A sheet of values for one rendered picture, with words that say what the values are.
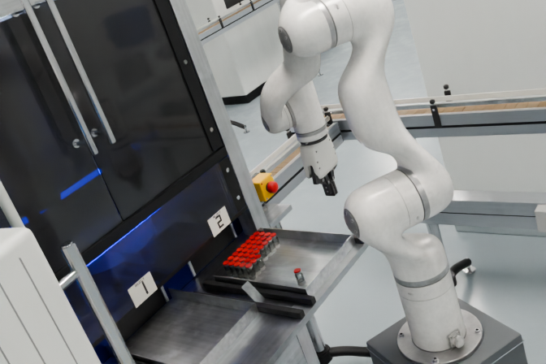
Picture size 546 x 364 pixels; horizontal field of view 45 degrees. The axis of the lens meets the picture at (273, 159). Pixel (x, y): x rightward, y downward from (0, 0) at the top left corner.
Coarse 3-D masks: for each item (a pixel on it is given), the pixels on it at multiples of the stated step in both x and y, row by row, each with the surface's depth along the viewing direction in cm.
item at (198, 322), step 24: (168, 288) 197; (168, 312) 192; (192, 312) 188; (216, 312) 184; (240, 312) 180; (144, 336) 184; (168, 336) 181; (192, 336) 177; (216, 336) 174; (144, 360) 171; (168, 360) 171; (192, 360) 168; (216, 360) 165
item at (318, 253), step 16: (288, 240) 207; (304, 240) 204; (320, 240) 201; (336, 240) 197; (352, 240) 192; (272, 256) 202; (288, 256) 199; (304, 256) 196; (320, 256) 193; (336, 256) 186; (272, 272) 193; (288, 272) 191; (304, 272) 188; (320, 272) 180; (272, 288) 183; (288, 288) 178; (304, 288) 175
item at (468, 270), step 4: (464, 260) 305; (468, 260) 306; (456, 264) 299; (460, 264) 300; (464, 264) 302; (468, 264) 305; (452, 268) 295; (456, 268) 296; (460, 268) 298; (464, 268) 302; (468, 268) 310; (472, 268) 310; (452, 272) 291; (456, 272) 294; (464, 272) 310; (468, 272) 308; (472, 272) 308; (452, 276) 288; (456, 280) 290; (456, 284) 290
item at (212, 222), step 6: (222, 210) 204; (216, 216) 202; (222, 216) 204; (228, 216) 206; (210, 222) 200; (216, 222) 202; (222, 222) 204; (228, 222) 206; (210, 228) 200; (216, 228) 202; (222, 228) 204; (216, 234) 202
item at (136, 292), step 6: (144, 276) 180; (150, 276) 182; (138, 282) 179; (144, 282) 180; (150, 282) 182; (132, 288) 177; (138, 288) 179; (144, 288) 180; (150, 288) 182; (156, 288) 184; (132, 294) 177; (138, 294) 179; (144, 294) 180; (150, 294) 182; (132, 300) 177; (138, 300) 179; (144, 300) 180
